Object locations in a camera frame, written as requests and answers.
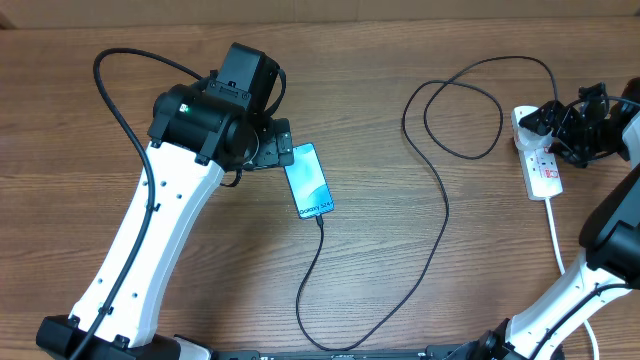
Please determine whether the smartphone with blue screen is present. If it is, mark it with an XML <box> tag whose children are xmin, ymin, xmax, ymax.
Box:
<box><xmin>285</xmin><ymin>143</ymin><xmax>335</xmax><ymax>219</ymax></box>

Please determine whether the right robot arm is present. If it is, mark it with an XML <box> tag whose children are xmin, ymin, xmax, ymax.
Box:
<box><xmin>448</xmin><ymin>78</ymin><xmax>639</xmax><ymax>359</ymax></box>

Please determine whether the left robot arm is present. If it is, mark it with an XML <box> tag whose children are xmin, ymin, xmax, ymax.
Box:
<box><xmin>36</xmin><ymin>43</ymin><xmax>294</xmax><ymax>360</ymax></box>

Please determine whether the white charger plug adapter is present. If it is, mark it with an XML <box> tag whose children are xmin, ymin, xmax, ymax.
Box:
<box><xmin>514</xmin><ymin>127</ymin><xmax>553</xmax><ymax>151</ymax></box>

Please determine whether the white power strip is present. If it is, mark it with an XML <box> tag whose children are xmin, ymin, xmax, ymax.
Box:
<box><xmin>511</xmin><ymin>106</ymin><xmax>563</xmax><ymax>201</ymax></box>

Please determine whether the white power strip cord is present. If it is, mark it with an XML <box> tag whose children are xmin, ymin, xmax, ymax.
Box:
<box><xmin>543</xmin><ymin>197</ymin><xmax>601</xmax><ymax>360</ymax></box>

